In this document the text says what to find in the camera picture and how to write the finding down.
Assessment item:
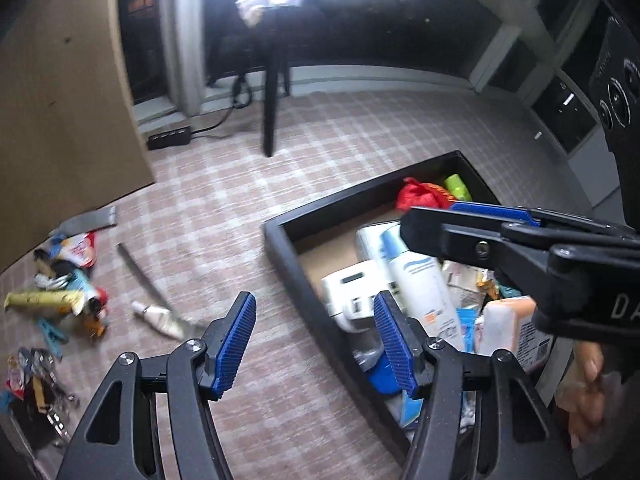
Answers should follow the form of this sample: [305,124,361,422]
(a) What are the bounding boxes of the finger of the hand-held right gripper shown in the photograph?
[400,206,640,341]
[450,201,640,241]

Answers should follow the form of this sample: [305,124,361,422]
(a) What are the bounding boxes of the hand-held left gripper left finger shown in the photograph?
[55,291,257,480]

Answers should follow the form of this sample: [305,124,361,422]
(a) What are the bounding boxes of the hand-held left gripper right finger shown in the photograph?
[374,291,566,480]

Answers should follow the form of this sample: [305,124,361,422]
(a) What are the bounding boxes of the black storage tray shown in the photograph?
[263,150,566,461]

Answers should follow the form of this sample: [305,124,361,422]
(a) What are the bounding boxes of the blue plastic clothespin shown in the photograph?
[36,316,69,360]

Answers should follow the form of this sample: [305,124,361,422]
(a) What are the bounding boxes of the yellow long packet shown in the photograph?
[4,289,87,317]

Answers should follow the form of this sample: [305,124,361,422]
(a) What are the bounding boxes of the plaid cloth desktop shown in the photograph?
[0,89,596,480]

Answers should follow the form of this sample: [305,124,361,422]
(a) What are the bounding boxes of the person's right hand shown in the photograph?
[555,342,608,451]

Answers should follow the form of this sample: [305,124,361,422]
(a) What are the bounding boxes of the blue plastic disc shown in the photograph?
[366,354,406,394]

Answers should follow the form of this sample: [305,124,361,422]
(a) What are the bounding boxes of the green packet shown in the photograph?
[444,174,473,203]

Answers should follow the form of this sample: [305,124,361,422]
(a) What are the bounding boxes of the colourful small snack packet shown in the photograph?
[444,259,501,302]

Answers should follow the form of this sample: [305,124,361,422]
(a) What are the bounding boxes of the red cloth bag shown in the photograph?
[396,177,453,213]

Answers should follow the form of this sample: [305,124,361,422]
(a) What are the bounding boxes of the white plastic bottle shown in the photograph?
[377,222,466,353]

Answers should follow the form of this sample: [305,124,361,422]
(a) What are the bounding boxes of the white tube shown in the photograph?
[131,300,207,342]

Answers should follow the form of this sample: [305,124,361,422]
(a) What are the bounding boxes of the blue flat packet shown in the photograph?
[457,307,484,352]

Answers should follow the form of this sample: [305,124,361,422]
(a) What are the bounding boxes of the white plug adapter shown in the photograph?
[320,261,388,333]

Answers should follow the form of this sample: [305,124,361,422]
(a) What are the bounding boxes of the white carton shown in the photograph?
[355,224,398,267]

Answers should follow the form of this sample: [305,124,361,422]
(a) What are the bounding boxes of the orange box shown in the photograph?
[475,295,556,372]

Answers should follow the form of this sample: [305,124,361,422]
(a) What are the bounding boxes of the silver metal strip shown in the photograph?
[116,242,175,313]

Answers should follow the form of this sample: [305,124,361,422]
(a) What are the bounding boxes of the teal small packet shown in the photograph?
[64,269,95,295]

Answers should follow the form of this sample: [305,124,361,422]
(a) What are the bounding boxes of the red white snack packet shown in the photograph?
[64,232,99,267]

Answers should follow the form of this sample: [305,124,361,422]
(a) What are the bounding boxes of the grey flat strip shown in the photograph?
[49,206,120,239]

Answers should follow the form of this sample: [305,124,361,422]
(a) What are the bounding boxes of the black power strip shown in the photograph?
[146,126,194,150]

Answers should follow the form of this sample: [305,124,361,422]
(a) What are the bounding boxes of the black chair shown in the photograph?
[205,0,312,158]

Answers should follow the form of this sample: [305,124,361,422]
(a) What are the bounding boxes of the brown cardboard box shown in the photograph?
[0,0,157,273]

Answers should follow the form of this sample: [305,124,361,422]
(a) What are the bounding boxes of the white cloth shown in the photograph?
[235,0,307,27]

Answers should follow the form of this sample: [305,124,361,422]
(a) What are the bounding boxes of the keychain bunch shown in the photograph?
[0,346,81,411]

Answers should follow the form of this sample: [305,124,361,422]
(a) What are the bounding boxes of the black power cable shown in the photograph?
[190,72,253,137]

